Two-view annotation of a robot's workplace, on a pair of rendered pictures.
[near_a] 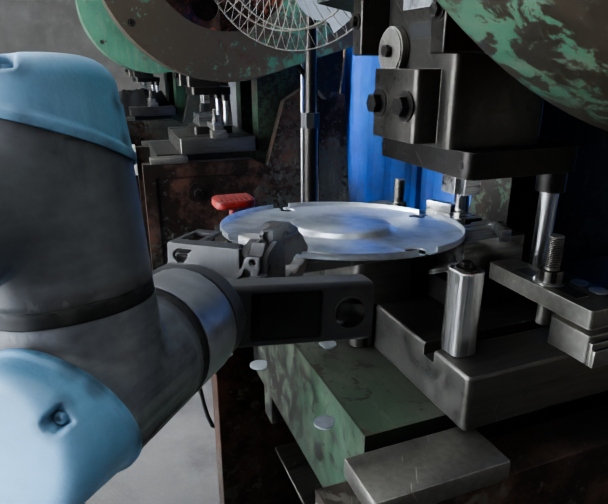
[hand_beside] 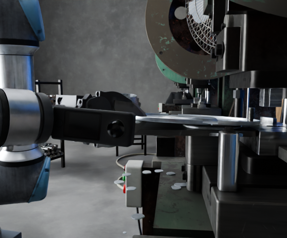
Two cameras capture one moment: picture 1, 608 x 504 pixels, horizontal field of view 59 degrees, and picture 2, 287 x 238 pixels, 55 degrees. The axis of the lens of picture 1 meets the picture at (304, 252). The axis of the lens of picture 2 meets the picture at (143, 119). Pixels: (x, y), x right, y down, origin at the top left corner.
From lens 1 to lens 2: 0.27 m
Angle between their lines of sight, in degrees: 29
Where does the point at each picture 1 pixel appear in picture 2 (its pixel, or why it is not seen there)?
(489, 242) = (280, 133)
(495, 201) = not seen: outside the picture
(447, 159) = (246, 78)
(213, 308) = (23, 102)
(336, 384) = (162, 203)
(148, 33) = (167, 57)
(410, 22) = not seen: hidden behind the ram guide
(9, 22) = (136, 67)
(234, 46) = (208, 62)
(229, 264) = (73, 103)
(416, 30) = not seen: hidden behind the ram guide
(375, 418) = (167, 222)
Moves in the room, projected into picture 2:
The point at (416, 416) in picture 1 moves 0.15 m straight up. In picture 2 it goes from (193, 226) to (195, 131)
